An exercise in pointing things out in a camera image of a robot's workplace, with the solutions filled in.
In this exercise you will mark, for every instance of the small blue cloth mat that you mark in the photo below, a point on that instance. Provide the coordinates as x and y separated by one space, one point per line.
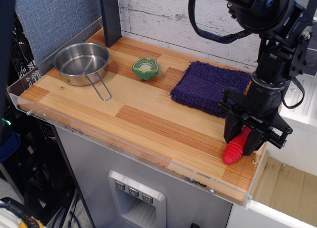
202 85

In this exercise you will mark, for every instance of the silver toy fridge cabinet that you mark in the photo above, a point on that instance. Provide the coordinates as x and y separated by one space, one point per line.
122 192

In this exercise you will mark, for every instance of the red handled metal fork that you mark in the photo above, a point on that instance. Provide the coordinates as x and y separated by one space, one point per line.
235 147

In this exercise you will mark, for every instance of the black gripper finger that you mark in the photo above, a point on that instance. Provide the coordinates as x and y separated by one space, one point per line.
255 140
233 126

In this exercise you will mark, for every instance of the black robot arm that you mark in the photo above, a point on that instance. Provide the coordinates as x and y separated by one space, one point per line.
265 18

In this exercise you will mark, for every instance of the green toy avocado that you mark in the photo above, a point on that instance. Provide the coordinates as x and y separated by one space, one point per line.
145 68

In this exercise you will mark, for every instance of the blue fabric panel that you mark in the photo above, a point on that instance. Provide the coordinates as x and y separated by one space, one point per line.
49 24

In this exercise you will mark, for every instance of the stainless steel pan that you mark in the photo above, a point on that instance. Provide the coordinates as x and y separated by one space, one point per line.
83 64

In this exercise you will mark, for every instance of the black crate rack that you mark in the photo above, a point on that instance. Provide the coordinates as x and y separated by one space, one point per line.
22 63

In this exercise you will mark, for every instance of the clear acrylic table guard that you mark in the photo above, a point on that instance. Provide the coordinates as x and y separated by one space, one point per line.
143 122

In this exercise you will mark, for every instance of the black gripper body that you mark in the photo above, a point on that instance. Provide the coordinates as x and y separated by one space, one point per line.
259 109

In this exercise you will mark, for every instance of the yellow black tool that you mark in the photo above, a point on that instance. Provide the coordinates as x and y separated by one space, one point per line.
26 221

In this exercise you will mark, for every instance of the white side counter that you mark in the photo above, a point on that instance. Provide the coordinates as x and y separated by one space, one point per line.
285 190

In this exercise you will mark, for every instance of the black left post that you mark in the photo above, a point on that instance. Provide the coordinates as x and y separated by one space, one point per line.
111 21

